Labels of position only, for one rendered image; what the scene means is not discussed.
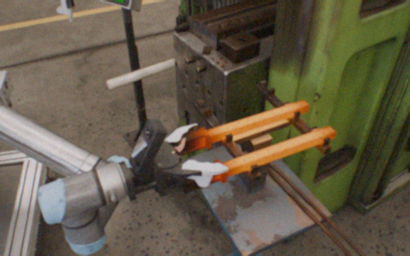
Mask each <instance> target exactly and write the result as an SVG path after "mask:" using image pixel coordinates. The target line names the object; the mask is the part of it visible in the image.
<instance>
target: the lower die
mask: <svg viewBox="0 0 410 256"><path fill-rule="evenodd" d="M269 1H273V0H246V1H242V2H239V3H236V4H229V5H227V6H222V7H220V8H217V9H212V10H210V11H206V12H203V13H200V14H196V15H193V16H189V31H190V32H191V33H192V34H193V35H195V36H196V37H197V38H198V39H200V40H201V41H203V42H204V43H205V44H207V45H208V46H209V47H212V48H213V49H214V50H215V51H218V50H221V49H223V47H219V46H218V42H219V41H220V40H221V39H222V37H223V36H224V29H223V27H222V26H220V28H219V24H222V25H223V26H224V27H225V37H226V38H227V37H229V36H231V34H232V33H233V26H232V24H231V23H230V24H229V25H228V22H229V21H232V22H233V24H234V33H235V35H236V34H238V33H241V31H242V27H243V23H242V21H241V20H239V22H238V21H237V20H238V19H239V18H242V19H243V21H244V31H247V30H250V27H251V18H250V17H248V19H246V17H247V15H250V16H252V18H253V28H256V27H259V25H260V24H261V16H260V14H258V15H257V16H256V13H257V12H260V13H261V14H262V17H263V20H262V24H263V25H265V24H267V23H268V20H269V13H268V12H266V14H265V10H266V9H267V10H269V11H270V14H271V16H270V22H271V23H273V22H275V20H276V14H277V9H274V11H273V8H274V7H275V6H277V7H278V4H275V5H272V6H268V7H265V8H263V9H259V10H256V11H252V12H249V13H247V14H243V15H240V16H236V17H233V18H230V19H227V20H225V21H220V22H218V23H213V24H211V25H209V26H208V28H207V27H205V26H204V25H203V22H205V21H209V20H211V19H213V18H218V17H221V16H225V15H228V14H231V13H234V12H237V11H241V10H244V9H247V8H250V7H253V6H257V5H260V4H264V3H267V2H269ZM274 30H275V29H273V30H270V31H266V32H264V33H261V34H258V35H256V36H255V37H256V38H257V37H260V36H263V35H265V34H267V33H271V32H274ZM199 36H201V38H199Z"/></svg>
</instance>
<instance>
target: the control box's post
mask: <svg viewBox="0 0 410 256"><path fill-rule="evenodd" d="M121 9H122V18H123V21H124V26H125V35H126V40H127V49H128V54H129V59H130V67H131V69H132V70H137V69H139V63H138V59H137V48H136V43H135V33H134V27H133V20H132V10H130V9H126V8H123V7H121ZM133 86H134V91H135V100H136V105H137V108H138V109H139V110H140V109H142V108H144V105H143V100H142V86H141V80H136V81H134V82H133ZM137 113H138V119H139V124H140V129H141V130H143V129H144V126H145V124H146V122H145V115H144V110H142V111H137Z"/></svg>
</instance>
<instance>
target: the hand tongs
mask: <svg viewBox="0 0 410 256"><path fill-rule="evenodd" d="M268 165H269V167H271V168H272V169H274V170H275V171H276V172H278V174H279V175H280V176H281V177H282V178H283V179H284V180H285V181H286V182H288V183H289V184H290V185H291V186H292V187H293V188H294V189H295V190H296V191H297V192H298V193H299V194H300V196H301V197H302V198H303V199H304V200H305V201H306V202H307V203H309V204H310V205H311V206H312V207H313V208H314V209H315V210H316V211H317V212H318V213H319V214H320V215H321V216H322V217H323V218H324V219H325V220H326V222H327V223H328V224H329V225H331V226H332V227H333V228H334V229H335V230H336V231H337V232H338V233H339V234H340V235H341V236H342V237H343V238H344V239H345V240H346V241H347V243H348V244H349V245H350V246H351V247H352V248H353V249H354V250H355V251H356V252H357V253H359V255H360V256H366V255H365V254H364V253H363V252H362V251H361V250H360V249H359V248H358V247H357V246H356V245H355V244H354V243H353V242H352V241H351V240H350V239H349V238H348V237H347V236H346V235H345V234H344V233H343V232H342V231H341V230H340V229H339V228H338V227H337V226H336V225H335V224H334V223H333V222H332V221H331V220H330V219H329V218H328V217H327V216H326V215H325V214H324V213H323V212H322V211H321V210H320V209H319V208H318V207H317V206H316V205H315V204H314V203H313V202H312V201H311V200H310V199H309V198H308V197H307V196H306V195H305V194H304V193H303V192H302V191H301V190H300V189H299V188H298V187H297V186H296V185H295V184H294V183H293V182H292V181H291V180H290V179H289V178H288V177H287V176H286V175H285V174H284V173H283V172H282V171H280V170H279V169H278V168H277V167H276V166H275V165H273V164H271V163H270V162H269V163H268ZM269 167H268V173H269V174H270V175H271V177H272V178H273V179H274V180H275V181H277V182H278V184H279V186H280V187H281V188H282V189H283V190H284V191H285V192H286V193H287V194H288V195H289V196H290V197H291V198H292V199H293V200H294V201H295V202H296V203H297V204H298V205H299V206H300V207H301V208H302V209H303V210H304V211H305V212H306V214H307V215H308V216H309V217H310V218H311V219H312V220H313V221H314V222H315V223H317V224H318V225H319V226H320V227H321V228H322V230H323V231H324V232H325V233H326V234H327V235H328V236H329V238H330V239H331V240H332V241H333V242H334V243H335V244H336V245H337V246H338V248H339V249H341V250H342V251H343V252H344V253H345V254H346V255H347V256H354V255H353V254H352V253H351V252H349V251H348V250H347V249H346V248H345V247H344V246H343V245H342V244H341V243H340V242H339V241H338V239H337V238H336V237H335V236H334V235H333V234H332V233H331V232H330V231H329V230H328V229H327V228H326V227H325V226H324V225H323V224H322V223H321V222H320V221H319V220H318V219H317V218H316V217H315V216H314V215H313V214H312V213H311V212H310V211H309V210H308V209H307V208H306V207H305V206H304V205H303V204H302V203H301V202H300V201H299V200H298V199H297V198H296V197H295V196H294V195H293V193H292V192H291V191H290V190H289V189H288V188H287V187H286V186H285V185H284V184H283V183H282V182H280V181H279V179H278V178H277V177H276V175H275V174H274V173H273V172H272V171H271V169H270V168H269Z"/></svg>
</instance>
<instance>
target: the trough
mask: <svg viewBox="0 0 410 256"><path fill-rule="evenodd" d="M277 3H278V0H273V1H269V2H267V3H264V4H260V5H257V6H253V7H250V8H247V9H244V10H241V11H237V12H234V13H231V14H228V15H225V16H221V17H218V18H213V19H211V20H209V21H205V22H203V25H204V26H205V27H207V28H208V25H209V24H213V23H218V22H220V21H225V20H227V19H230V18H233V17H236V16H240V15H243V14H247V13H249V12H252V11H256V10H259V9H263V8H265V7H268V6H272V5H275V4H277Z"/></svg>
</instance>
